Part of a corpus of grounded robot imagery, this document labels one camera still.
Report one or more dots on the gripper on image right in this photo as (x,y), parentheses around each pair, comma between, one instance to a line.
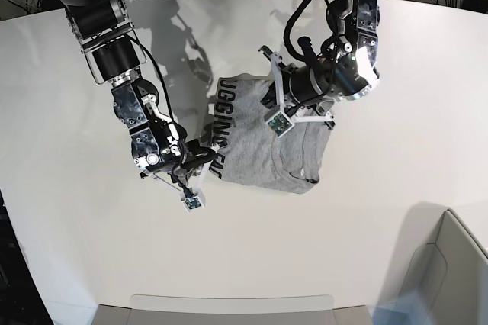
(296,92)

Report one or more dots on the grey chair at right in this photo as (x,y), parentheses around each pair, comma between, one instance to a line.
(446,282)

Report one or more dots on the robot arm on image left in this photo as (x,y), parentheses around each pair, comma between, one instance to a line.
(115,55)

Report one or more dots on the grey chair at front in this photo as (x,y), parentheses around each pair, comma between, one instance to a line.
(153,309)

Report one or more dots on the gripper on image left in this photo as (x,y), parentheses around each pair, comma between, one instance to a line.
(182,174)

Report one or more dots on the grey T-shirt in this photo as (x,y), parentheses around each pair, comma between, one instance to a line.
(251,153)

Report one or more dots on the grey chair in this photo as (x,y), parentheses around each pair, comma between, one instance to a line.
(446,282)
(153,309)

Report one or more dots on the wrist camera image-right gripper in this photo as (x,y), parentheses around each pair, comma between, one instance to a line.
(278,122)

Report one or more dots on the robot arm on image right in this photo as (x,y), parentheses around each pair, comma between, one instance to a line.
(342,70)

